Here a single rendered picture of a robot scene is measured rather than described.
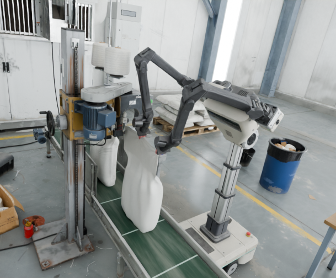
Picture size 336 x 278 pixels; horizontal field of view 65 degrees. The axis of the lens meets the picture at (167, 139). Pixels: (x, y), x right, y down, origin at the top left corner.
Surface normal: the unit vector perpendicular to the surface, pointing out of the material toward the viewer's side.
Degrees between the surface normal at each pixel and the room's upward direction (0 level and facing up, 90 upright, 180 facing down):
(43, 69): 90
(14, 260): 0
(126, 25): 90
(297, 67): 90
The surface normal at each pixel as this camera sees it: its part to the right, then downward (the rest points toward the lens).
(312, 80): -0.81, 0.13
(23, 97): 0.58, 0.40
